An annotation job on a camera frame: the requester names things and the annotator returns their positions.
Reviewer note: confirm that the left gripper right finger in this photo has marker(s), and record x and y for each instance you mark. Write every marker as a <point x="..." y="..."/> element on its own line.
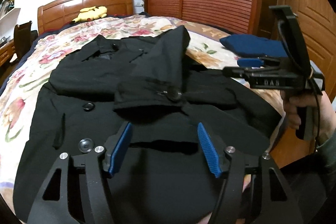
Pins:
<point x="270" y="200"/>

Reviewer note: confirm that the wooden desk with cabinets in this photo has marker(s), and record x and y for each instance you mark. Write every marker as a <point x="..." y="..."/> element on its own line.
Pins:
<point x="6" y="52"/>

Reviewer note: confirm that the folded navy blue garment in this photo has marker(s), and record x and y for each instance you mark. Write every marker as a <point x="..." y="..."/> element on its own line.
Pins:
<point x="245" y="45"/>

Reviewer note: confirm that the grey sleeve forearm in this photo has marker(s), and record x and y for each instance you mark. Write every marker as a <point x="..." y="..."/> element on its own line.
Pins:
<point x="325" y="154"/>

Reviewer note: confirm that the white wall shelf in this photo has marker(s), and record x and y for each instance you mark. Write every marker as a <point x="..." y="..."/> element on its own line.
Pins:
<point x="9" y="16"/>

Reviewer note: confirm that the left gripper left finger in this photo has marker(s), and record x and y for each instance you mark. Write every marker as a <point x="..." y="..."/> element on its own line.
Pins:
<point x="76" y="189"/>

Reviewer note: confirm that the wooden headboard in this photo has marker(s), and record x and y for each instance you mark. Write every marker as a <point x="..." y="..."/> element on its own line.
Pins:
<point x="56" y="14"/>

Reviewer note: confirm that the yellow Pikachu plush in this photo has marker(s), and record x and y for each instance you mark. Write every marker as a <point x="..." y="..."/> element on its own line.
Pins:
<point x="90" y="13"/>

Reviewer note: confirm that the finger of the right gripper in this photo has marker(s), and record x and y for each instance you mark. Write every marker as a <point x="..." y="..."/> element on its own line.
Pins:
<point x="236" y="72"/>
<point x="250" y="62"/>

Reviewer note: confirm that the wooden room door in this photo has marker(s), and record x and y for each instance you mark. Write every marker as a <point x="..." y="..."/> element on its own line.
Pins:
<point x="317" y="22"/>

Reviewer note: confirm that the black double-breasted coat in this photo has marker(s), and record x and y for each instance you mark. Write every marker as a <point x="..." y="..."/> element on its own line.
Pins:
<point x="164" y="94"/>

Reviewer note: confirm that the floral blanket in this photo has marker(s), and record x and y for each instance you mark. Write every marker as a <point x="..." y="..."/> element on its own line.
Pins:
<point x="19" y="99"/>

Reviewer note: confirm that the dark wooden chair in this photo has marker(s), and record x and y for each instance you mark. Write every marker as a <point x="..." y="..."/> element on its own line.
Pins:
<point x="23" y="38"/>

